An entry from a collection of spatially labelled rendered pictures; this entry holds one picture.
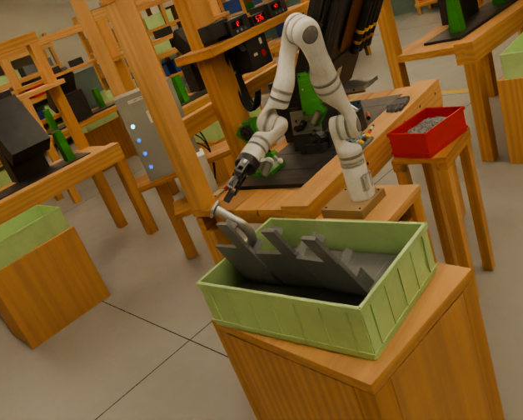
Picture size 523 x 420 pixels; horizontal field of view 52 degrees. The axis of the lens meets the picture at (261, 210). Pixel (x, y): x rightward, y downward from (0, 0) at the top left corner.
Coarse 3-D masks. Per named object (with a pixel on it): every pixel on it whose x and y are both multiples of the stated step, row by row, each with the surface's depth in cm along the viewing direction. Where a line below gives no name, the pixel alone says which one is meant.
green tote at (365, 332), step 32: (288, 224) 193; (320, 224) 183; (352, 224) 174; (384, 224) 166; (416, 224) 158; (416, 256) 153; (224, 288) 163; (384, 288) 140; (416, 288) 154; (224, 320) 174; (256, 320) 163; (288, 320) 152; (320, 320) 143; (352, 320) 135; (384, 320) 140; (352, 352) 142
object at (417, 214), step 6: (420, 198) 208; (414, 204) 205; (420, 204) 209; (408, 210) 207; (414, 210) 206; (420, 210) 209; (402, 216) 210; (408, 216) 209; (414, 216) 207; (420, 216) 209; (432, 246) 217; (432, 252) 217
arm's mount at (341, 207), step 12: (348, 192) 213; (384, 192) 207; (336, 204) 207; (348, 204) 204; (360, 204) 200; (372, 204) 201; (324, 216) 208; (336, 216) 204; (348, 216) 200; (360, 216) 197
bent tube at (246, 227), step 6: (216, 204) 161; (216, 210) 162; (222, 210) 162; (210, 216) 164; (222, 216) 162; (228, 216) 161; (234, 216) 162; (240, 222) 161; (246, 222) 162; (240, 228) 162; (246, 228) 162; (252, 228) 164; (246, 234) 164; (252, 234) 164; (252, 240) 166; (252, 246) 170
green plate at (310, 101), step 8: (304, 72) 261; (304, 80) 262; (304, 88) 264; (312, 88) 261; (304, 96) 265; (312, 96) 262; (304, 104) 266; (312, 104) 263; (320, 104) 260; (304, 112) 267; (312, 112) 264
